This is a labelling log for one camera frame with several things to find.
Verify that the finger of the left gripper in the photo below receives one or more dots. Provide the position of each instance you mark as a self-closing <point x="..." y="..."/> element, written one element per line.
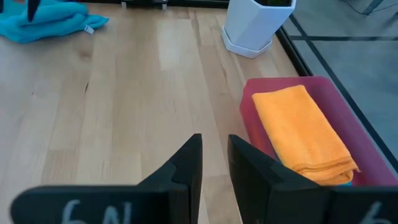
<point x="1" y="4"/>
<point x="33" y="7"/>

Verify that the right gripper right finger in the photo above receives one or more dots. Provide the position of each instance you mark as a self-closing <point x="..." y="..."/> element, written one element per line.
<point x="295" y="205"/>

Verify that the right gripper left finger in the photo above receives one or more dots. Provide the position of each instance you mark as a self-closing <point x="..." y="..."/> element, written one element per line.
<point x="109" y="205"/>

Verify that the teal microfiber towel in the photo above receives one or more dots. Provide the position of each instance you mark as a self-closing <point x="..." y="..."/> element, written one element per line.
<point x="345" y="184"/>
<point x="56" y="18"/>

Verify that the orange microfiber towel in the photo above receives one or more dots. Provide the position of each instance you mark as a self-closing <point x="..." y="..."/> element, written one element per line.
<point x="298" y="130"/>

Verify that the red plastic tray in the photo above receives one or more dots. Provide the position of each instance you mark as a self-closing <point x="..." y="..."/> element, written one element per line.
<point x="342" y="102"/>

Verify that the white hexagonal plant pot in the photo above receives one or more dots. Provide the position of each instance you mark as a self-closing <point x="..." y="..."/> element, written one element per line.
<point x="252" y="25"/>

